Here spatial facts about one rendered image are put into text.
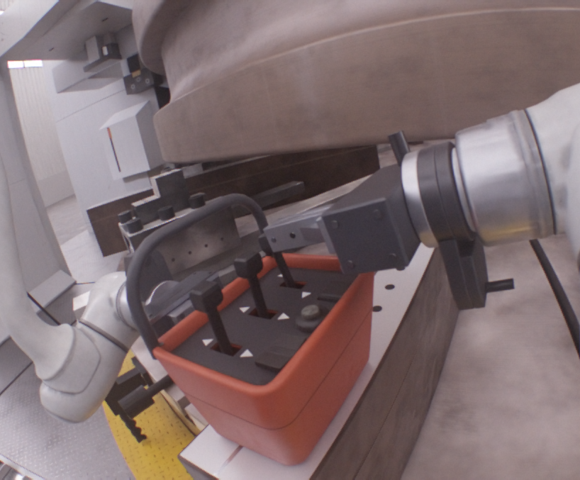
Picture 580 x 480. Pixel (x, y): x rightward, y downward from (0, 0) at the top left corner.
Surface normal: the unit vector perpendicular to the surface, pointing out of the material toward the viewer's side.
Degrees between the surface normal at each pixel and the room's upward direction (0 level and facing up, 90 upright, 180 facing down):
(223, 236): 90
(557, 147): 64
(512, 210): 101
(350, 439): 90
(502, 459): 0
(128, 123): 90
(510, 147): 50
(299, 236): 90
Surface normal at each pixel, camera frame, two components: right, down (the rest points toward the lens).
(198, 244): 0.56, 0.18
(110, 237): 0.21, 0.31
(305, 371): 0.84, 0.14
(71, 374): 0.70, 0.02
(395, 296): -0.21, -0.91
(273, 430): -0.06, 0.51
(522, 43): -0.42, 0.41
